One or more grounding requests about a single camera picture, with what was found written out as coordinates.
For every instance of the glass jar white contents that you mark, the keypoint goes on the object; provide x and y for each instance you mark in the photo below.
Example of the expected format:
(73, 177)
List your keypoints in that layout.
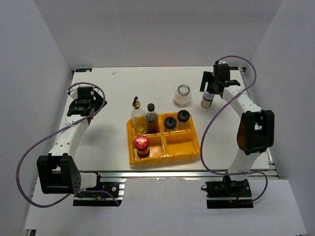
(182, 96)

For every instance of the black-lid white shaker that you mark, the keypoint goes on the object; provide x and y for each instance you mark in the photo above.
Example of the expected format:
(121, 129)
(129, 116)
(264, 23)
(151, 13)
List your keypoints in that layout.
(183, 117)

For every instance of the dark sauce bottle black cap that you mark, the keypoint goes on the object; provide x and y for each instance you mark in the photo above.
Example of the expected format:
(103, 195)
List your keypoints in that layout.
(151, 118)

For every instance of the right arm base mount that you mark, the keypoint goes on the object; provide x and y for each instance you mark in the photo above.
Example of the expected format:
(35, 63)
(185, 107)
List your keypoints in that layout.
(228, 194)

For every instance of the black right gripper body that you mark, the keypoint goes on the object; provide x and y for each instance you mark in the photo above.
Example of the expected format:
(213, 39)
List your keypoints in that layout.
(211, 88)

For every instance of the yellow four-compartment tray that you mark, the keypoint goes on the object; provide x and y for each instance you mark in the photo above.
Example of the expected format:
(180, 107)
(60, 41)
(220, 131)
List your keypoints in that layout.
(179, 144)

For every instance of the brown jar white lid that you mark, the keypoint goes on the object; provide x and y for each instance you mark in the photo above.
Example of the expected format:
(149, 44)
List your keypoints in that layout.
(207, 99)

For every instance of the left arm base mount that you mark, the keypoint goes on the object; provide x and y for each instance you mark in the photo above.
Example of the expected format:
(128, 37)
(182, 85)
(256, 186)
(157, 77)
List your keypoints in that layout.
(99, 190)

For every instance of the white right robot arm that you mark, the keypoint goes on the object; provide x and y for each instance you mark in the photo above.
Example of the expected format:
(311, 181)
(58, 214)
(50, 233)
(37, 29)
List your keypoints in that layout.
(256, 129)

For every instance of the clear oil bottle gold spout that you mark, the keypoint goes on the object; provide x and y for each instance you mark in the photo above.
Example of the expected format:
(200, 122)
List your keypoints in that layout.
(138, 117)

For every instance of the red-lid dark sauce jar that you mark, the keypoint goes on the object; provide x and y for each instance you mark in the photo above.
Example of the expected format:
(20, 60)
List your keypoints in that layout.
(141, 144)

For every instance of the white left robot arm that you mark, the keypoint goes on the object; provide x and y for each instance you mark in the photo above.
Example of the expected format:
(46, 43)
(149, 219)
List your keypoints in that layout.
(58, 173)

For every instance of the black-lid shaker with knob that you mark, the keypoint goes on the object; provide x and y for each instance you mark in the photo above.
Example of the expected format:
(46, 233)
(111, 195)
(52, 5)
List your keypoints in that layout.
(170, 124)

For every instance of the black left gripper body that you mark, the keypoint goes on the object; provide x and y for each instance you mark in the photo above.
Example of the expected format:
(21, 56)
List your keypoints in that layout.
(97, 102)

